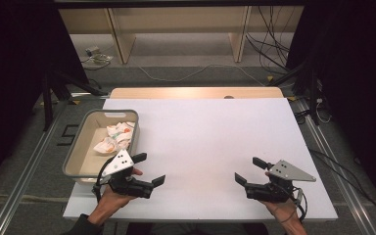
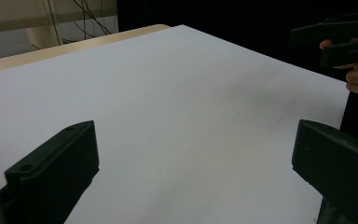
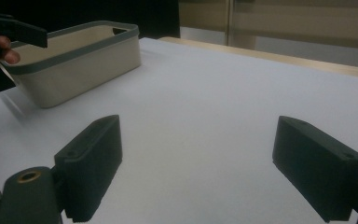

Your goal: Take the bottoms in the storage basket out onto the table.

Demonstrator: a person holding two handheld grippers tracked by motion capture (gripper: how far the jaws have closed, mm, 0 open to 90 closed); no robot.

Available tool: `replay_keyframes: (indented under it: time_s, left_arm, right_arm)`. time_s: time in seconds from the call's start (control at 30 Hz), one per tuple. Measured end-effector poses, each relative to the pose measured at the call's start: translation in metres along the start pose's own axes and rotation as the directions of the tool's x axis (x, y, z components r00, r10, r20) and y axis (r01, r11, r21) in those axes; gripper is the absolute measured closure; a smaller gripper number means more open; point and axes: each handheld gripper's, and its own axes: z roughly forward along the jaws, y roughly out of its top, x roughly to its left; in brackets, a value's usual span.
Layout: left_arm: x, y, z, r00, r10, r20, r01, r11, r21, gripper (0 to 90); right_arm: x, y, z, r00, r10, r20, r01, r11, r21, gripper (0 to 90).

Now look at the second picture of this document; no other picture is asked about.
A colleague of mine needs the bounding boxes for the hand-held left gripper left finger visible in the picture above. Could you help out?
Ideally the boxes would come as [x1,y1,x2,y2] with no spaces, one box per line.
[4,120,101,224]

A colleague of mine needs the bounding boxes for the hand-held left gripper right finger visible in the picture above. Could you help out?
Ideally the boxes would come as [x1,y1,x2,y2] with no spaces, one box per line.
[292,119,358,224]

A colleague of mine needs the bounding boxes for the bundle of black cables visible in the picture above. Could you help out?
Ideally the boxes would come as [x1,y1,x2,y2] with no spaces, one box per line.
[47,0,114,45]

